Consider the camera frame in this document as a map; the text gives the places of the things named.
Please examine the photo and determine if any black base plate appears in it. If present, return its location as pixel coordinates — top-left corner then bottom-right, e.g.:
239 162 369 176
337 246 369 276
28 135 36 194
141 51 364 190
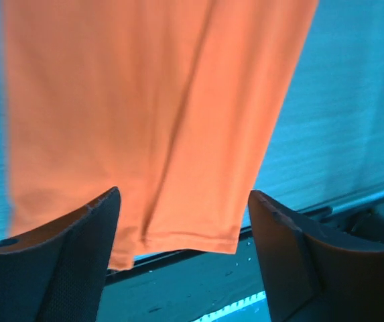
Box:
97 230 263 321

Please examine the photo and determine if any orange t shirt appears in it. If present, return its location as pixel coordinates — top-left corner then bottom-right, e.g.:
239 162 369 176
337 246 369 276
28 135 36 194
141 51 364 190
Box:
0 1 318 270

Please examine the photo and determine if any slotted cable duct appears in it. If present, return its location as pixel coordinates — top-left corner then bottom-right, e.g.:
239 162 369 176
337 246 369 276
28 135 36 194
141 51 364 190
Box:
193 291 266 322

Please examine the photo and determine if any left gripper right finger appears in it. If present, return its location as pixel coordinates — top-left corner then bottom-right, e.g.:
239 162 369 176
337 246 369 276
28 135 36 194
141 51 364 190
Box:
248 191 384 321

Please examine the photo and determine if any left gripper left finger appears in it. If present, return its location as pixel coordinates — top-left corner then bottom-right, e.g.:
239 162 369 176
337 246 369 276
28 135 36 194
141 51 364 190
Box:
0 187 121 321

